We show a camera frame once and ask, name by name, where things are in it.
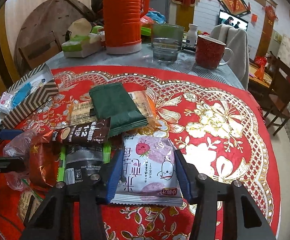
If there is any grey cloth on chair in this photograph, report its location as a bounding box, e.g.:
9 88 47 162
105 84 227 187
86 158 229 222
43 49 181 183
210 24 250 90

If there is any red speckled mug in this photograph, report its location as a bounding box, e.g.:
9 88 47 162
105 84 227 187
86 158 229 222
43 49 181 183
195 35 234 70

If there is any grey lace tablecloth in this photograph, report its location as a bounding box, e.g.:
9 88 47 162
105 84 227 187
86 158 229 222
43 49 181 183
45 42 246 90

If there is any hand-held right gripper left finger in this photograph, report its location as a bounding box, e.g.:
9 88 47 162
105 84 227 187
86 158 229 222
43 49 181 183
21 150 124 240

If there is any clear plastic snack bag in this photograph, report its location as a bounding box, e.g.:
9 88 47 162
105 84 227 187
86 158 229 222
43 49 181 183
3 129 55 190

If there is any white bottle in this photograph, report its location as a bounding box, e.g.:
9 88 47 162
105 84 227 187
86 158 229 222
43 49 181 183
186 24 198 44

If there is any clear glass tumbler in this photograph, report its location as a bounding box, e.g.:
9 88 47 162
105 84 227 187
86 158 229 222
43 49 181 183
151 24 185 64

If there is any red knot wall ornament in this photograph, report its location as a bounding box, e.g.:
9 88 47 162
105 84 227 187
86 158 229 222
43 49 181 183
264 5 279 22

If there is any brown coffee stick packet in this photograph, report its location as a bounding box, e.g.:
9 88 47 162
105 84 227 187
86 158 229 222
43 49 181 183
52 117 111 145

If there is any white purple snack packet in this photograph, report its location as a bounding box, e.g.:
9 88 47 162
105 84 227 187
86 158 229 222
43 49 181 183
110 132 183 207

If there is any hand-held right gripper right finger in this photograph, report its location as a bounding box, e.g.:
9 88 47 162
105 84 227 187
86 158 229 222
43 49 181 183
174 149 277 240

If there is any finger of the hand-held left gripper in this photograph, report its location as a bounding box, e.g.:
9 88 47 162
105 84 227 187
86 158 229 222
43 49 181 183
0 155 26 173
0 124 24 144

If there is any red floral tablecloth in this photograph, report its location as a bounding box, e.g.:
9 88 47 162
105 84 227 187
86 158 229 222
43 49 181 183
0 66 282 240

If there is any black green-edged snack packet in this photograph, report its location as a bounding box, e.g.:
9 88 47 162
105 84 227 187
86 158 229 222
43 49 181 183
57 141 112 184

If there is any small white pink packet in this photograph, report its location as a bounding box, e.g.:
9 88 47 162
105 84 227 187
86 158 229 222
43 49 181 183
0 91 15 112

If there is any green white tissue box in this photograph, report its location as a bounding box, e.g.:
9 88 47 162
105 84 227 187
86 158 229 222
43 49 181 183
61 19 103 58

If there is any round wooden tabletop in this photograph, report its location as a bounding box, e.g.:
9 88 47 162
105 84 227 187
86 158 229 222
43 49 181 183
15 0 95 63

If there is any red plastic bag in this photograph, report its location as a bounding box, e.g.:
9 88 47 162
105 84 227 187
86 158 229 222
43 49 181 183
140 15 155 28

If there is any blue bag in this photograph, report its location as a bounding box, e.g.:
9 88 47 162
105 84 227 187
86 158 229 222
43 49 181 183
149 11 165 23

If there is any television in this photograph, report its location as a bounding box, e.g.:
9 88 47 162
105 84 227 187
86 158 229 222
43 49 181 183
217 9 249 32

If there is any blue white snack packet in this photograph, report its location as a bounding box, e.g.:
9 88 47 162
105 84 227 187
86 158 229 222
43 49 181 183
11 81 39 107

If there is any black garbage bag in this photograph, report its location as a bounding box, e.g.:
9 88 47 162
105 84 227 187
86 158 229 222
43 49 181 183
91 0 105 13

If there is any red snack packet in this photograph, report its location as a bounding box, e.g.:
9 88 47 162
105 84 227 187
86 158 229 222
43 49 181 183
29 140 60 188

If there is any wooden folding chair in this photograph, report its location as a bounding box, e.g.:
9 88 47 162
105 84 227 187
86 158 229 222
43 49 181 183
18 31 63 69

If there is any dark green snack packet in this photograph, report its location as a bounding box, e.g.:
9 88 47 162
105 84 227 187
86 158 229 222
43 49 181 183
89 82 152 138

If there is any red ribbed thermos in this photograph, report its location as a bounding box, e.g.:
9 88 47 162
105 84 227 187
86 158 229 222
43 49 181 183
102 0 150 55

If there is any dark wooden chair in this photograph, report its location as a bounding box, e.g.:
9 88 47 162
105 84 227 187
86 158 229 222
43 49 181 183
263 60 290 130

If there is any orange clear biscuit packet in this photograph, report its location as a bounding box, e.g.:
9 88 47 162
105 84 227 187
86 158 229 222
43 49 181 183
68 90 164 130

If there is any striped cardboard box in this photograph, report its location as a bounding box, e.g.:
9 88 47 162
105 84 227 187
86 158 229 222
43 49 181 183
0 64 59 130

